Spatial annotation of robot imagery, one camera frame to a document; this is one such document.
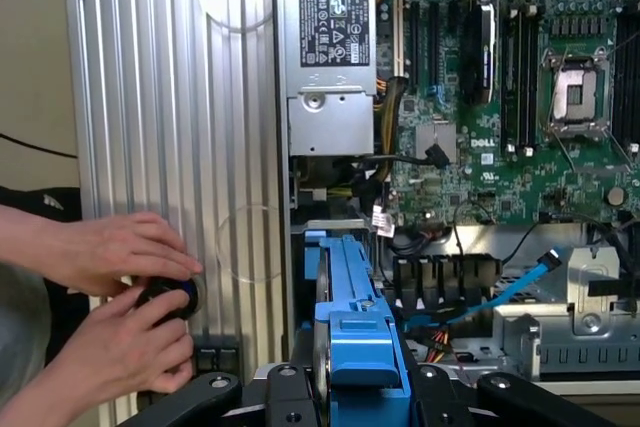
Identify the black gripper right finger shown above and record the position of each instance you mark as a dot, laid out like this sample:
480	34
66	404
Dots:
440	397

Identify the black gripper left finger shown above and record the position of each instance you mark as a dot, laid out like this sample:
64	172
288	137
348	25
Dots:
295	397

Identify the person's right hand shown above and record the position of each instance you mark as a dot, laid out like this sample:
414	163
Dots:
130	352

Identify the person's left hand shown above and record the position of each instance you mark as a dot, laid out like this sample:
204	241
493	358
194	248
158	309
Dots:
115	247

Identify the black ribbed plastic shroud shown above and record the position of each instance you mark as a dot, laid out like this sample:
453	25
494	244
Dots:
450	277

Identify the silver drive cage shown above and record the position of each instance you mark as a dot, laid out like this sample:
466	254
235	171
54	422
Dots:
550	347

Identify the open PC case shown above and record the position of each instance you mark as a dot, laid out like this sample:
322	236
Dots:
475	237

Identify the green motherboard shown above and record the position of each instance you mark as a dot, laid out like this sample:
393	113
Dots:
500	182

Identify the silver chipset heatsink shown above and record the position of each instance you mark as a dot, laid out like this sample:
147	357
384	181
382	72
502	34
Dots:
430	134

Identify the coin cell battery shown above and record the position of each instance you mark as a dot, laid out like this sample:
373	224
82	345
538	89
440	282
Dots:
616	195

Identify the silver power supply unit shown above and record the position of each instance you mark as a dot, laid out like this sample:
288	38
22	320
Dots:
330	117

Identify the black RAM slot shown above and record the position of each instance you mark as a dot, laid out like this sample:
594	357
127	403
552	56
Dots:
532	82
634	97
621	97

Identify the CPU socket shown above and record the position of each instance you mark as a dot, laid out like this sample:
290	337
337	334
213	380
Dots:
575	92

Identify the person's dark clothed trunk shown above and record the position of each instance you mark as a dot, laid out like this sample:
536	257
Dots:
20	197

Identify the black expansion slot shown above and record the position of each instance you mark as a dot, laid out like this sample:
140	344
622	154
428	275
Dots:
433	42
415	42

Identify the beige expansion slot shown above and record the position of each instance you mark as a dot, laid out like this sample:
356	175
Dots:
398	37

